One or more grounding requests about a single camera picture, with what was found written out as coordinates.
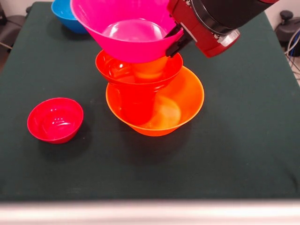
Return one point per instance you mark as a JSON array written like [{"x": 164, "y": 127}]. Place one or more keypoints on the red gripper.
[{"x": 197, "y": 28}]

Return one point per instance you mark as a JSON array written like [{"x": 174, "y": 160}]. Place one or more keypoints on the orange plastic cup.
[{"x": 150, "y": 70}]

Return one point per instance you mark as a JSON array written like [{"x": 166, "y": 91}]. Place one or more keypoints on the large pink bowl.
[{"x": 131, "y": 49}]

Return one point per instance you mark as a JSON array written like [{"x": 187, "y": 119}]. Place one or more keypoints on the red-orange plastic bowl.
[{"x": 110, "y": 70}]

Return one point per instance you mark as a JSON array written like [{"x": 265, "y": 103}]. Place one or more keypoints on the red-orange plastic cup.
[{"x": 138, "y": 107}]

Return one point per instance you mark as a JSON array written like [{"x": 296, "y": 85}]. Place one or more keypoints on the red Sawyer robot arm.
[{"x": 234, "y": 11}]

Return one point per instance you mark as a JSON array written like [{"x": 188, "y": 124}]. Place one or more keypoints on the large orange bowl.
[{"x": 187, "y": 93}]

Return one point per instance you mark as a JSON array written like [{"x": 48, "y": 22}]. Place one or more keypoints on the large blue bowl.
[{"x": 65, "y": 16}]

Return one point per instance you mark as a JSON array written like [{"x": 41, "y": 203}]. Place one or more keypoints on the dark green tablecloth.
[{"x": 234, "y": 140}]

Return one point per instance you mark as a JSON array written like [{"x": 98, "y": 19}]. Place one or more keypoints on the small crimson bowl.
[{"x": 55, "y": 122}]

